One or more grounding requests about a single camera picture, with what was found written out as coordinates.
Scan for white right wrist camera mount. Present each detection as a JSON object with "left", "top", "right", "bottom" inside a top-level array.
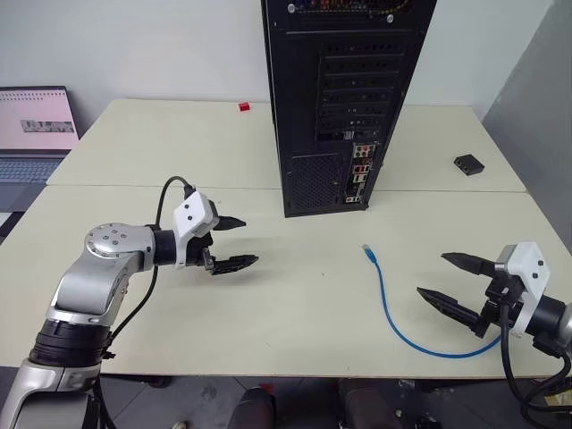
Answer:
[{"left": 494, "top": 241, "right": 551, "bottom": 339}]

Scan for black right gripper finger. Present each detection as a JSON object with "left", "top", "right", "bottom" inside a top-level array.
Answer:
[
  {"left": 416, "top": 287, "right": 483, "bottom": 330},
  {"left": 441, "top": 252, "right": 498, "bottom": 279}
]

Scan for black computer tower case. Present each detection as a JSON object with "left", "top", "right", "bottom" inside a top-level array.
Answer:
[{"left": 260, "top": 0, "right": 438, "bottom": 219}]

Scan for blue ethernet cable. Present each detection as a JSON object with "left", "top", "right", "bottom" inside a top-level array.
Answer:
[{"left": 361, "top": 243, "right": 502, "bottom": 358}]

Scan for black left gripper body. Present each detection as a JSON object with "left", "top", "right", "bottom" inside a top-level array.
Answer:
[{"left": 186, "top": 201, "right": 221, "bottom": 274}]

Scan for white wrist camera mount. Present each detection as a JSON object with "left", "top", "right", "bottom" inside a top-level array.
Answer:
[
  {"left": 494, "top": 241, "right": 551, "bottom": 339},
  {"left": 172, "top": 191, "right": 220, "bottom": 271}
]

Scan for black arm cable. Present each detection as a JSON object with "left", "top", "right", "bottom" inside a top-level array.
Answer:
[
  {"left": 94, "top": 176, "right": 198, "bottom": 429},
  {"left": 499, "top": 290, "right": 572, "bottom": 429}
]

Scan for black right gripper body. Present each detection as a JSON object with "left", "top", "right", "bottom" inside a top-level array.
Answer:
[{"left": 471, "top": 273, "right": 526, "bottom": 339}]

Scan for open laptop computer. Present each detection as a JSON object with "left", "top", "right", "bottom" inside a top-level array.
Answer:
[{"left": 0, "top": 86, "right": 80, "bottom": 214}]

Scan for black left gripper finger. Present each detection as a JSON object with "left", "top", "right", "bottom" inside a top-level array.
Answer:
[
  {"left": 211, "top": 254, "right": 260, "bottom": 277},
  {"left": 217, "top": 215, "right": 248, "bottom": 232}
]

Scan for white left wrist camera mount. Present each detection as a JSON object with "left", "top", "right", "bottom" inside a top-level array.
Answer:
[{"left": 172, "top": 191, "right": 220, "bottom": 271}]

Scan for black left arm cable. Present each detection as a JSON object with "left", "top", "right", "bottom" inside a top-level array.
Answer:
[{"left": 94, "top": 176, "right": 198, "bottom": 429}]

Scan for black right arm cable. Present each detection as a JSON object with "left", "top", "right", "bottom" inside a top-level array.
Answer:
[{"left": 499, "top": 290, "right": 572, "bottom": 429}]

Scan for small black adapter box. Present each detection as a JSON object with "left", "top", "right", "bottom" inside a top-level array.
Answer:
[{"left": 453, "top": 154, "right": 485, "bottom": 177}]

